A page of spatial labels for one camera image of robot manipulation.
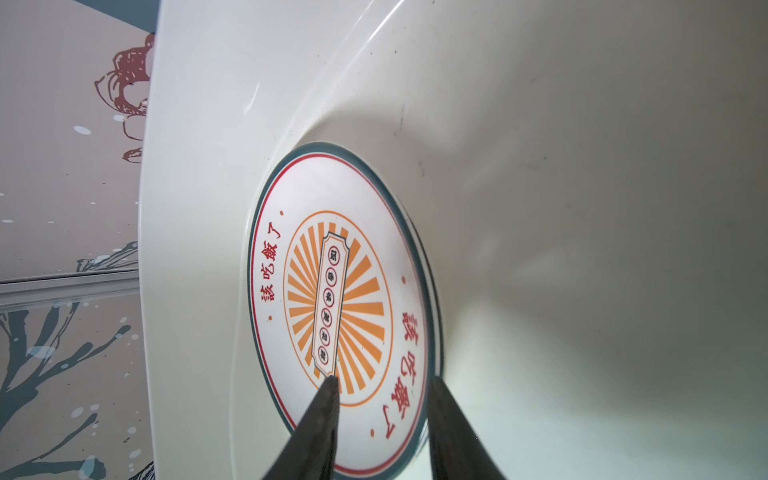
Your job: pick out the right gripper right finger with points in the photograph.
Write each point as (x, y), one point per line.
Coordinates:
(456, 452)

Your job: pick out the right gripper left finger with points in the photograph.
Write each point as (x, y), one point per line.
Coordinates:
(310, 452)

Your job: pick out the orange sunburst plate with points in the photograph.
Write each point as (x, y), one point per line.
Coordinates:
(340, 286)

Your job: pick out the white plastic bin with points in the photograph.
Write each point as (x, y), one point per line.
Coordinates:
(588, 179)

